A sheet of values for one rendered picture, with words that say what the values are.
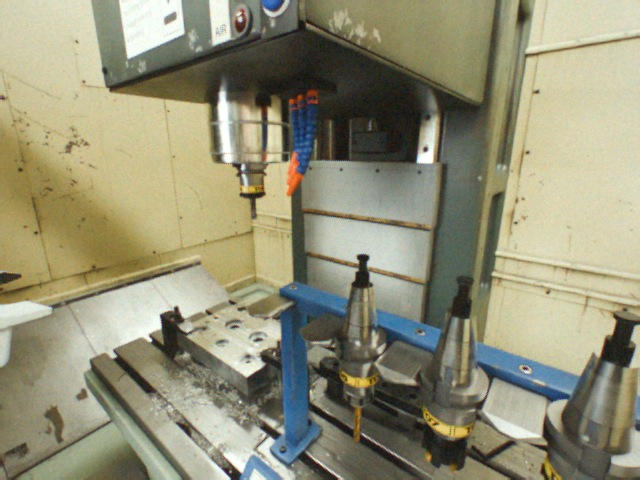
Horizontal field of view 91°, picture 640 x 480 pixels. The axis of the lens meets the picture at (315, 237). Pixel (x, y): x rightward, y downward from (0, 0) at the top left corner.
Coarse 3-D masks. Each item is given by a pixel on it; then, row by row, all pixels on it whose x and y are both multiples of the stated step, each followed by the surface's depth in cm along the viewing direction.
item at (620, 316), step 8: (616, 312) 23; (624, 312) 23; (616, 320) 23; (624, 320) 22; (632, 320) 22; (616, 328) 23; (624, 328) 23; (632, 328) 22; (608, 336) 24; (616, 336) 23; (624, 336) 23; (608, 344) 23; (616, 344) 23; (624, 344) 23; (632, 344) 23; (608, 352) 23; (616, 352) 23; (624, 352) 23; (632, 352) 23; (616, 360) 23; (624, 360) 23
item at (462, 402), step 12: (420, 372) 33; (480, 372) 32; (420, 384) 33; (432, 384) 31; (444, 384) 30; (480, 384) 30; (432, 396) 31; (444, 396) 31; (456, 396) 29; (468, 396) 29; (480, 396) 29; (456, 408) 30; (468, 408) 30
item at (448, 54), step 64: (192, 0) 34; (256, 0) 29; (320, 0) 27; (384, 0) 35; (448, 0) 48; (128, 64) 46; (192, 64) 37; (256, 64) 37; (320, 64) 37; (384, 64) 38; (448, 64) 53
